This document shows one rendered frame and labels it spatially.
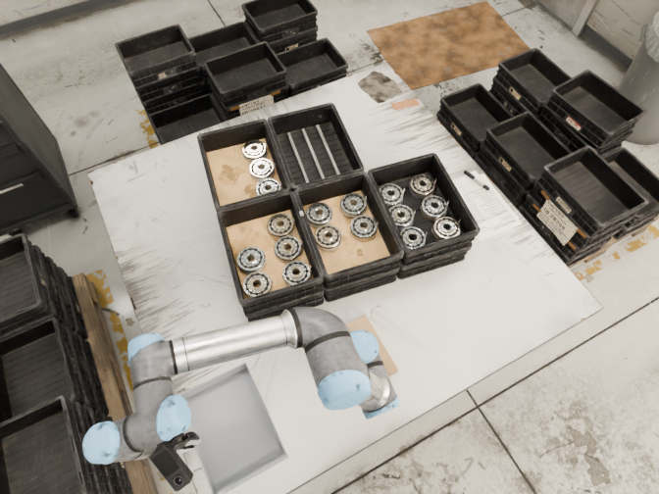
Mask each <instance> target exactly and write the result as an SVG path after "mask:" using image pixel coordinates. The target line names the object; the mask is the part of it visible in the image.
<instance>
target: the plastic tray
mask: <svg viewBox="0 0 659 494"><path fill-rule="evenodd" d="M178 395H180V396H182V397H183V398H184V399H185V400H186V402H187V406H188V408H190V412H191V425H192V427H193V428H194V430H195V432H196V433H197V434H199V435H200V437H201V441H200V443H199V444H198V445H194V448H195V450H196V453H197V456H198V459H199V462H200V464H201V467H202V469H203V472H204V475H205V477H206V480H207V483H208V486H209V489H210V491H211V494H226V493H227V492H229V491H230V490H232V489H233V488H235V487H237V486H239V485H240V484H242V483H244V482H246V481H248V480H249V479H251V478H253V477H255V476H256V475H258V474H260V473H262V472H263V471H265V470H267V469H270V468H271V467H273V466H275V465H277V464H278V463H280V462H282V461H284V460H286V459H287V458H288V455H287V453H286V451H285V449H284V446H283V444H282V442H281V440H280V437H279V434H278V432H277V429H276V427H275V425H274V423H273V420H272V418H271V416H270V414H269V411H268V409H267V407H266V405H265V402H264V400H263V398H262V396H261V393H260V391H259V389H258V387H257V384H256V382H255V380H254V378H253V376H252V373H251V371H250V369H249V368H248V365H247V363H246V362H244V363H242V364H240V365H238V366H236V367H234V368H232V369H230V370H227V371H225V372H223V373H221V374H219V375H217V376H215V377H213V378H211V379H209V380H207V381H205V382H203V383H201V384H199V385H197V386H195V387H193V388H191V389H189V390H187V391H184V392H182V393H180V394H178Z"/></svg>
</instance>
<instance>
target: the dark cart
mask: <svg viewBox="0 0 659 494"><path fill-rule="evenodd" d="M76 208H77V203H76V197H75V195H74V192H73V189H72V185H71V182H70V179H69V176H68V173H67V170H66V166H65V163H64V160H63V157H62V154H61V151H60V147H59V144H58V141H57V139H56V137H55V136H54V134H53V133H52V132H51V130H50V129H49V128H48V126H47V125H46V124H45V122H44V121H43V120H42V118H41V117H40V116H39V115H38V114H37V112H36V111H35V110H34V108H33V107H32V106H31V104H30V103H29V102H28V100H27V99H26V98H25V96H24V94H23V93H22V92H21V90H20V89H19V88H18V86H17V85H16V84H15V82H14V81H13V80H12V78H11V77H10V75H9V74H8V73H7V71H6V70H5V69H4V67H3V66H2V65H1V63H0V236H3V235H5V234H8V233H9V235H12V236H14V235H17V234H20V233H22V232H21V228H23V227H26V226H29V225H31V224H34V223H36V222H41V221H43V220H46V219H48V218H51V217H54V216H56V215H59V214H61V213H64V212H66V211H69V213H71V215H72V216H73V217H74V218H76V217H78V216H79V213H78V211H77V210H76Z"/></svg>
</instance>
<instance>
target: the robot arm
mask: <svg viewBox="0 0 659 494"><path fill-rule="evenodd" d="M283 347H289V348H291V349H293V350H294V349H298V348H303V349H304V351H305V354H306V357H307V360H308V363H309V366H310V369H311V372H312V375H313V377H314V380H315V383H316V386H317V389H318V396H319V398H320V399H321V401H322V403H323V405H324V407H325V408H326V409H328V410H331V411H337V410H345V409H348V408H351V407H354V406H356V405H358V406H359V407H361V408H362V413H363V414H364V416H365V418H366V419H371V418H373V417H376V416H378V415H381V414H383V413H385V412H388V411H390V410H392V409H395V408H397V407H398V406H399V400H398V395H397V394H396V392H395V390H394V388H393V385H392V383H391V380H390V378H389V375H388V373H387V371H386V368H385V366H384V364H383V361H382V359H381V356H380V352H379V343H378V342H377V340H376V338H375V337H374V336H373V335H372V334H371V333H370V332H368V331H366V330H354V331H351V332H350V331H349V329H348V327H347V325H346V324H345V323H344V322H343V321H342V320H341V319H340V318H339V317H338V316H336V315H334V314H332V313H330V312H328V311H325V310H322V309H318V308H312V307H295V308H290V309H286V310H283V312H282V314H281V315H279V316H275V317H270V318H266V319H262V320H257V321H251V322H246V323H242V324H237V325H233V326H229V327H224V328H220V329H216V330H211V331H207V332H203V333H198V334H194V335H190V336H185V337H182V338H177V339H173V340H168V341H165V339H164V337H163V335H161V334H160V333H145V334H141V335H138V336H136V337H134V338H133V339H132V340H131V341H130V342H129V343H128V346H127V351H128V365H129V367H130V374H131V381H132V388H133V396H134V403H135V409H136V412H135V413H133V414H131V415H128V416H127V417H124V418H122V419H120V420H116V421H113V422H111V421H105V422H100V423H96V424H94V425H93V426H92V427H90V428H89V430H88V431H87V432H86V434H85V436H84V438H83V442H82V451H83V455H84V457H85V458H86V459H87V460H88V461H89V462H91V463H92V464H103V465H109V464H111V463H117V462H125V461H132V460H141V459H145V458H149V459H150V460H151V462H152V463H153V464H154V466H155V467H156V468H157V469H158V471H159V472H160V473H161V474H162V476H163V477H164V478H165V479H166V480H167V481H168V482H169V484H170V485H171V486H172V488H173V489H174V490H175V491H180V489H182V488H183V487H185V486H186V485H187V484H189V483H190V481H191V479H192V477H193V473H192V471H191V470H190V469H189V467H188V466H187V465H186V464H185V462H184V461H183V460H182V458H181V457H180V456H179V455H178V454H181V453H184V452H186V451H188V450H191V449H193V448H194V445H198V444H199V443H200V441H201V437H200V435H199V434H197V433H196V432H195V430H194V428H193V427H192V425H191V412H190V408H188V406H187V402H186V400H185V399H184V398H183V397H182V396H180V395H174V389H173V385H172V379H171V376H173V375H176V374H179V373H183V372H187V371H194V370H198V369H202V368H206V367H209V366H213V365H217V364H221V363H225V362H229V361H233V360H237V359H241V358H245V357H249V356H253V355H257V354H261V353H265V352H269V351H272V350H276V349H279V348H283Z"/></svg>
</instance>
